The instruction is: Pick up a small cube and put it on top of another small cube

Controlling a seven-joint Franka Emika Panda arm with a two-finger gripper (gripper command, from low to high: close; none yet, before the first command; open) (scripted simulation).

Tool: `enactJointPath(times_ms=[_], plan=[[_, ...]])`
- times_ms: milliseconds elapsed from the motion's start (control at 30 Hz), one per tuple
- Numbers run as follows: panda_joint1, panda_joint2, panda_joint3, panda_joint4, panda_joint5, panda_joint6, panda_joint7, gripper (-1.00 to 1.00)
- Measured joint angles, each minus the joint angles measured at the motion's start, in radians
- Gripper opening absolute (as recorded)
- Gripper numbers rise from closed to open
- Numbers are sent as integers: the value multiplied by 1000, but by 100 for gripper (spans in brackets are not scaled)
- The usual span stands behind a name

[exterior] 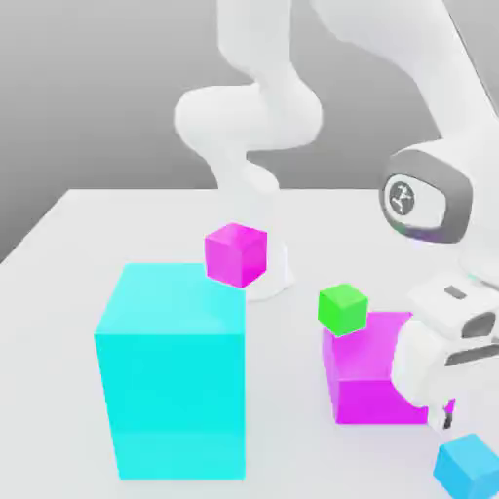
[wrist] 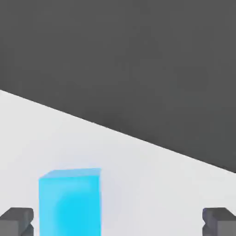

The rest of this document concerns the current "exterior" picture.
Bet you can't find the large cyan box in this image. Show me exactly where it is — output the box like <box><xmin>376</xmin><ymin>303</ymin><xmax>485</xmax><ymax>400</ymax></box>
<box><xmin>93</xmin><ymin>262</ymin><xmax>248</xmax><ymax>481</ymax></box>

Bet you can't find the small blue cube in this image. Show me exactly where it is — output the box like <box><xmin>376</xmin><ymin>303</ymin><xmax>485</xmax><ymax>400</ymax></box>
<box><xmin>432</xmin><ymin>433</ymin><xmax>499</xmax><ymax>499</ymax></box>

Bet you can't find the small green cube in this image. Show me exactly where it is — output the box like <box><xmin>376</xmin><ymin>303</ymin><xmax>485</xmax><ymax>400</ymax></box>
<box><xmin>317</xmin><ymin>283</ymin><xmax>369</xmax><ymax>338</ymax></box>

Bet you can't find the large magenta box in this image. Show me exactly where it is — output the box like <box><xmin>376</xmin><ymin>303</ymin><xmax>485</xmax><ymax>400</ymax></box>
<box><xmin>321</xmin><ymin>311</ymin><xmax>456</xmax><ymax>426</ymax></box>

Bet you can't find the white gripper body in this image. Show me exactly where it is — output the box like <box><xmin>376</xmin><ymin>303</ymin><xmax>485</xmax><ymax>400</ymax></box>
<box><xmin>390</xmin><ymin>318</ymin><xmax>499</xmax><ymax>411</ymax></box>

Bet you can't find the small magenta cube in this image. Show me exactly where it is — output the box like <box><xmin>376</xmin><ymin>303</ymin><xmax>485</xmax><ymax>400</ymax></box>
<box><xmin>204</xmin><ymin>221</ymin><xmax>269</xmax><ymax>290</ymax></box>

